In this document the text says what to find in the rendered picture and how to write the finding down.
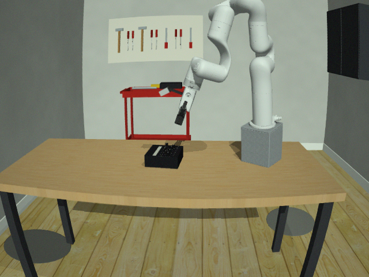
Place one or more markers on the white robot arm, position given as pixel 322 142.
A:
pixel 260 67

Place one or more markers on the black lighting desk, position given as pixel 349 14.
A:
pixel 170 157

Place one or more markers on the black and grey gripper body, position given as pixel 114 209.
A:
pixel 191 92

